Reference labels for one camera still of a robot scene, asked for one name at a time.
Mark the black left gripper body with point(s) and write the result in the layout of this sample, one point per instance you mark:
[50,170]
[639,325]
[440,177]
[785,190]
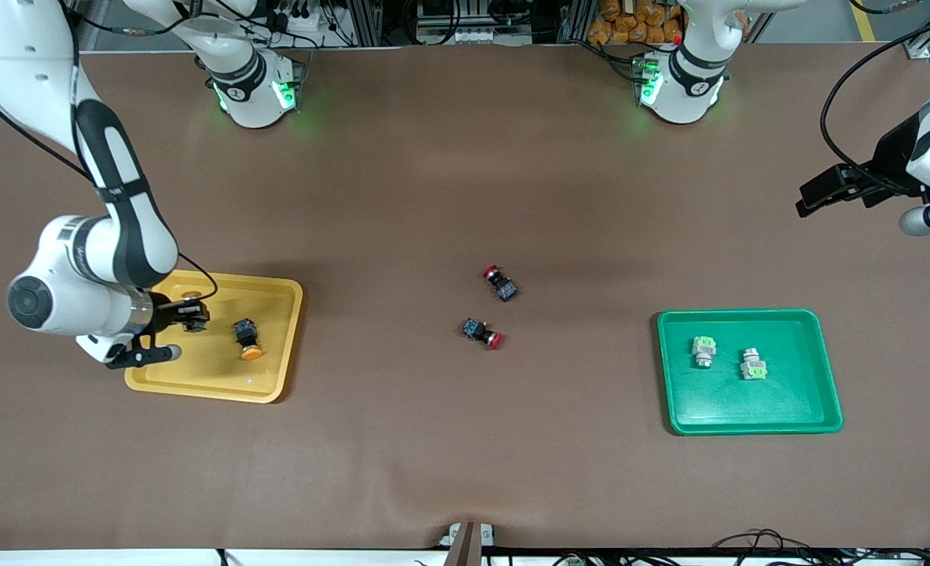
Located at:
[891,158]

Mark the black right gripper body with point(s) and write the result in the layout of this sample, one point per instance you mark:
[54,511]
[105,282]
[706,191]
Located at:
[163,309]

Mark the yellow push button switch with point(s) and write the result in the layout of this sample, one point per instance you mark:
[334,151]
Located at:
[191,295]
[244,332]

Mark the green push button switch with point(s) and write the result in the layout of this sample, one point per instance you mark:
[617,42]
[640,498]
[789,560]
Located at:
[753,368]
[704,350]

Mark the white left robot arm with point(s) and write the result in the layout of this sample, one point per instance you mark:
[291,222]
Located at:
[683,106]

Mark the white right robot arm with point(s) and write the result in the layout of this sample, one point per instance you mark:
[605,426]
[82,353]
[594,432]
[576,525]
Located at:
[64,303]

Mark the yellow plastic tray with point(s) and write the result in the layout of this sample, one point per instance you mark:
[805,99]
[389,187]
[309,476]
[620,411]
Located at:
[221,377]

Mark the green plastic tray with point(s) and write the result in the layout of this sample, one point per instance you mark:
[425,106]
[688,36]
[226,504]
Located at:
[763,401]

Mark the orange items pile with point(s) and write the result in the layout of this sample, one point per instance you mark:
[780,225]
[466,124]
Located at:
[630,23]

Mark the red mushroom push button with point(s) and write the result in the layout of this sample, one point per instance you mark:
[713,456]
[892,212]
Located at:
[504,289]
[476,328]

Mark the brown table mat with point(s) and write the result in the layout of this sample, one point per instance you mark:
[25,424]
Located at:
[464,456]

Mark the power strip with black plugs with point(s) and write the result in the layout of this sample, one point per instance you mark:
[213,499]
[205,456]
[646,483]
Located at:
[307,17]

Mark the metal table clamp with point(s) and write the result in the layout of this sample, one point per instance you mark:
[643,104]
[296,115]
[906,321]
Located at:
[468,542]

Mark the white power strip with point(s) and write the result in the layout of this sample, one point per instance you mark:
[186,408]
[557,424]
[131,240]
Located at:
[484,36]

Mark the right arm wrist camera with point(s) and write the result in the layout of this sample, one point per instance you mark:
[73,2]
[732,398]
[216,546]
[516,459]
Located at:
[164,354]

